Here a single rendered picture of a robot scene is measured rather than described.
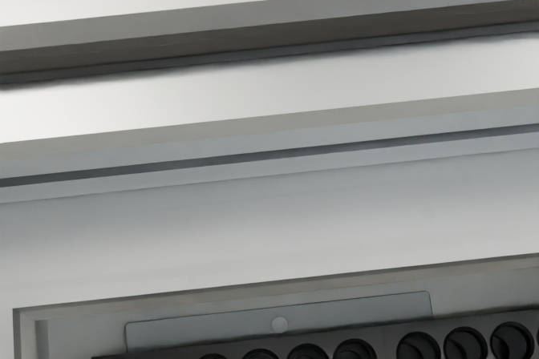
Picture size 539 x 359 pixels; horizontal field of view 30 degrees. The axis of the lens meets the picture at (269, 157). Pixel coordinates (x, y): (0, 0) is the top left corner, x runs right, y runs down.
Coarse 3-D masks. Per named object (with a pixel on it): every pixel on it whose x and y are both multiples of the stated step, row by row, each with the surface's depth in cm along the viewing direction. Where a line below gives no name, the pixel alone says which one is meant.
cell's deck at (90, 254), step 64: (128, 192) 27; (192, 192) 27; (256, 192) 27; (320, 192) 27; (384, 192) 27; (448, 192) 27; (512, 192) 27; (0, 256) 26; (64, 256) 26; (128, 256) 26; (192, 256) 26; (256, 256) 26; (320, 256) 26; (384, 256) 26; (448, 256) 26; (512, 256) 27; (0, 320) 26
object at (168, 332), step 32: (160, 320) 36; (192, 320) 36; (224, 320) 36; (256, 320) 36; (288, 320) 36; (320, 320) 36; (352, 320) 36; (384, 320) 36; (416, 320) 36; (128, 352) 35
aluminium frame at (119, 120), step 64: (0, 64) 22; (64, 64) 22; (128, 64) 23; (192, 64) 23; (256, 64) 23; (320, 64) 23; (384, 64) 23; (448, 64) 23; (512, 64) 23; (0, 128) 23; (64, 128) 23; (128, 128) 23; (192, 128) 23; (256, 128) 23; (320, 128) 23; (384, 128) 24; (448, 128) 24; (512, 128) 25; (0, 192) 26; (64, 192) 26
